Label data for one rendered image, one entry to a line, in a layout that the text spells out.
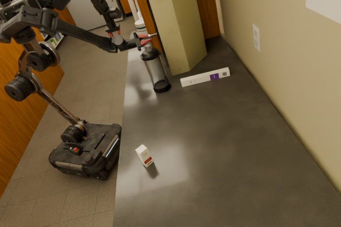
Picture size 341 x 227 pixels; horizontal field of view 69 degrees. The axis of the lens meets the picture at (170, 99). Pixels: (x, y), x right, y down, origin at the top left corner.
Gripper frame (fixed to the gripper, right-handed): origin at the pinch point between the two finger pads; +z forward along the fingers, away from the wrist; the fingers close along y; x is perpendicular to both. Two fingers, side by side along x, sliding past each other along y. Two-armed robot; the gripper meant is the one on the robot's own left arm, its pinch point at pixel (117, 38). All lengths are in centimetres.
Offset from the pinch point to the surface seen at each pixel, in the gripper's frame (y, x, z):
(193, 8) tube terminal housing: 54, -35, -15
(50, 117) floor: -151, 100, 108
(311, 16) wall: 76, -112, -27
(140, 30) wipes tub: 14.8, 22.4, 6.8
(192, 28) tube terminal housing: 51, -38, -5
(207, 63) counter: 54, -42, 17
